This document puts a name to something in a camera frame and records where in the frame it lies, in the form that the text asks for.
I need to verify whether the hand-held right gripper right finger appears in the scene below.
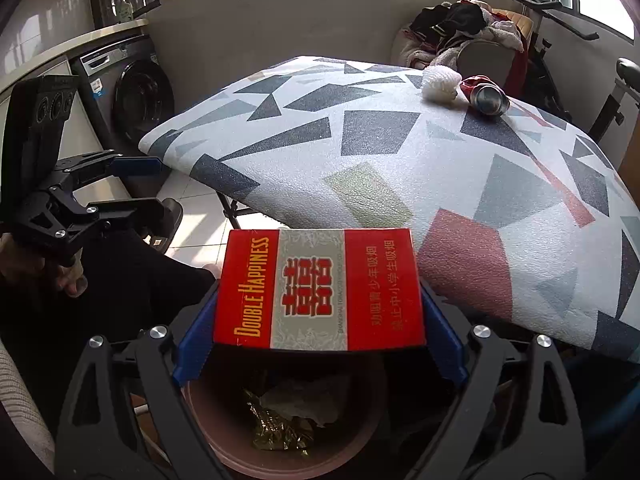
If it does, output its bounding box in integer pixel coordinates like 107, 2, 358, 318
405, 280, 586, 480

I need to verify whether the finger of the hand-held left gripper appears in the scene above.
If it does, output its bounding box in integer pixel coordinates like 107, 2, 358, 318
86, 197, 183, 253
52, 150, 163, 188

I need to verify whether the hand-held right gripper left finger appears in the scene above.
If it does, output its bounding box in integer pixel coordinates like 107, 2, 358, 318
55, 280, 236, 480

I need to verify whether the gold foil wrapper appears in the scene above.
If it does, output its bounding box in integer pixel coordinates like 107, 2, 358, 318
244, 387, 316, 456

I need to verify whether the white tissue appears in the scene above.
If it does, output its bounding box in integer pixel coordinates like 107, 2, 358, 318
260, 377, 346, 426

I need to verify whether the red cigarette pack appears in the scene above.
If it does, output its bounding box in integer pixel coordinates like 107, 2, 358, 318
212, 227, 427, 352

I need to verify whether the brown round trash bin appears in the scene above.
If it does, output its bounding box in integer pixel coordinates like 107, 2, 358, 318
184, 346, 396, 480

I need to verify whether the person's left hand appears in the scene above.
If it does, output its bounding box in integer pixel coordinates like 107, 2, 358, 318
0, 232, 88, 298

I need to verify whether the black table leg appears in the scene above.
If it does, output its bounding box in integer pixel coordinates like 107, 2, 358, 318
215, 192, 251, 231

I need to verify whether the grey washing machine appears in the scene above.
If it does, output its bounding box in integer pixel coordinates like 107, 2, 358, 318
70, 35, 176, 196

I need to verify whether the white countertop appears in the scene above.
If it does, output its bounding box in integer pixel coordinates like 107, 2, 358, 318
0, 19, 151, 106

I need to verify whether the beige woven cushion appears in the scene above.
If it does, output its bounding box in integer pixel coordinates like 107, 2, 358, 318
0, 345, 56, 471

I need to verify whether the crushed red drink can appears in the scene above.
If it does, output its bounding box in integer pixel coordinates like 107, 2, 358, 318
460, 75, 511, 117

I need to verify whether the white foam fruit net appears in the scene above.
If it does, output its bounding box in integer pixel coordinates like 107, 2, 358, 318
421, 65, 463, 102

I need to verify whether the cream chair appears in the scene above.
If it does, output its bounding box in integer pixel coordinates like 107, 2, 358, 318
400, 2, 533, 96

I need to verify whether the black exercise bike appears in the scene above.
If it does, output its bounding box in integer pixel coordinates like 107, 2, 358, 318
507, 0, 640, 148

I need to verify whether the white fluffy towel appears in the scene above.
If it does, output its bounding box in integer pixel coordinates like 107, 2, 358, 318
402, 35, 461, 71

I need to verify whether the black garment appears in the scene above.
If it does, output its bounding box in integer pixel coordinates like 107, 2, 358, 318
410, 2, 488, 48

